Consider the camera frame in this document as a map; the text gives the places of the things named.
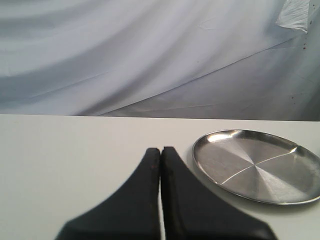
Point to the round stainless steel plate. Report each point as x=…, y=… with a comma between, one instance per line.
x=258, y=166

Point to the white backdrop cloth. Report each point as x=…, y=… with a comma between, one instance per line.
x=202, y=59

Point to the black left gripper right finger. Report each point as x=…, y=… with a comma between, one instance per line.
x=192, y=212

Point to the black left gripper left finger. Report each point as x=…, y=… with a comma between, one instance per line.
x=130, y=213

